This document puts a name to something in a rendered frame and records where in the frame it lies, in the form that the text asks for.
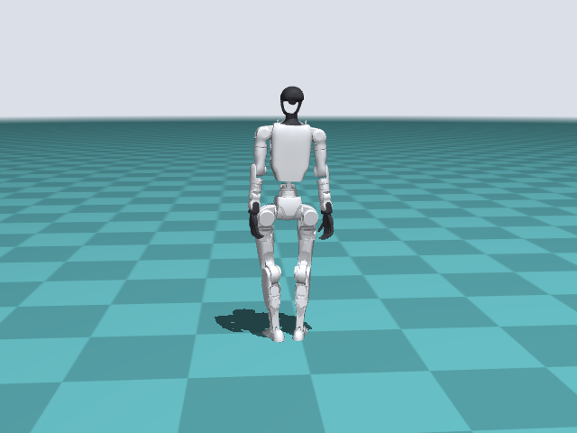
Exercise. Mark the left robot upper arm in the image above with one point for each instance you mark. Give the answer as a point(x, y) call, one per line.
point(262, 134)

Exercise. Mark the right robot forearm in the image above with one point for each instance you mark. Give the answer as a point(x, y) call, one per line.
point(324, 190)

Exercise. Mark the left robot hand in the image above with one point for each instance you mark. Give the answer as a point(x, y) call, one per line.
point(253, 221)

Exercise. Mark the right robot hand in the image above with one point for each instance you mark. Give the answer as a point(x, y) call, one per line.
point(327, 222)

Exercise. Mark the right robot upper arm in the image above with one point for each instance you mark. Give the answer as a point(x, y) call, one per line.
point(319, 138)

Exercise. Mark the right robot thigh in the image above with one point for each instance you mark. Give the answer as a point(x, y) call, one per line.
point(306, 238)

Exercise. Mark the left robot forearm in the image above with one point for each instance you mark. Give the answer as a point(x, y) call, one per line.
point(255, 187)

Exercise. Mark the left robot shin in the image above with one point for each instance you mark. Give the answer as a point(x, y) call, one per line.
point(271, 295)

